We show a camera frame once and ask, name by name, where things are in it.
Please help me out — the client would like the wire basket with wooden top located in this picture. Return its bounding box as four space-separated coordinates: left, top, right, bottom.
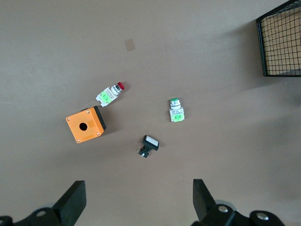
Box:
255 0 301 78

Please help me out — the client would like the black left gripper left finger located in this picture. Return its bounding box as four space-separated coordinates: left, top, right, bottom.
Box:
0 180 87 226

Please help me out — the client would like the orange button enclosure box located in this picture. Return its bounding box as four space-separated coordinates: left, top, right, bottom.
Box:
65 105 107 144

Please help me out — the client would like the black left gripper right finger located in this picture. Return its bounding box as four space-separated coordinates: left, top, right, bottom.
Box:
191 179 285 226

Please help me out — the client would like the red push button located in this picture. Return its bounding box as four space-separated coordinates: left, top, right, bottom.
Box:
95 81 126 108

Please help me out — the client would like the green push button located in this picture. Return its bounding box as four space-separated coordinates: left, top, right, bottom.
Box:
168 97 185 123

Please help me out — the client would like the black white-faced push button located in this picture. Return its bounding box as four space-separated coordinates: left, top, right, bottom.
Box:
135 134 161 159

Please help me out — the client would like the brown tape patch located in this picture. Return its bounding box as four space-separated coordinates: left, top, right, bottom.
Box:
124 38 137 52

